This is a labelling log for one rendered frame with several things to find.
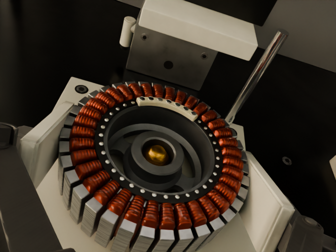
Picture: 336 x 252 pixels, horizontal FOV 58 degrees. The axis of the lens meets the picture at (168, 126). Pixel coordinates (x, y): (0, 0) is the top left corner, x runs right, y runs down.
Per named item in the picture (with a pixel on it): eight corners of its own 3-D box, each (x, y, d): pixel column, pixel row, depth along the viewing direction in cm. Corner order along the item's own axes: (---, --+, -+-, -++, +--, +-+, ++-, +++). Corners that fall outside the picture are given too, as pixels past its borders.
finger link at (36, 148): (26, 205, 13) (8, 201, 13) (66, 146, 20) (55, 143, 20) (38, 142, 12) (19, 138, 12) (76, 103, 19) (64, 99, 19)
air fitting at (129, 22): (129, 52, 29) (136, 24, 26) (117, 48, 28) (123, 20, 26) (131, 46, 29) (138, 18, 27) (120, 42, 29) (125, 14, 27)
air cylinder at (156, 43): (199, 92, 30) (222, 44, 26) (125, 69, 29) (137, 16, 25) (200, 63, 33) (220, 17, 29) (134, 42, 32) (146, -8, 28)
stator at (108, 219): (231, 283, 17) (265, 259, 14) (24, 239, 15) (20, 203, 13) (224, 136, 25) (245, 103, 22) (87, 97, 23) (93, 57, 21)
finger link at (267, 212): (282, 205, 14) (297, 209, 14) (241, 149, 20) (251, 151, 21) (257, 258, 15) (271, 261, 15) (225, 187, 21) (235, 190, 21)
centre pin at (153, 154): (159, 191, 19) (172, 167, 18) (130, 184, 19) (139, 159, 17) (163, 167, 21) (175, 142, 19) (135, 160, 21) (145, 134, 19)
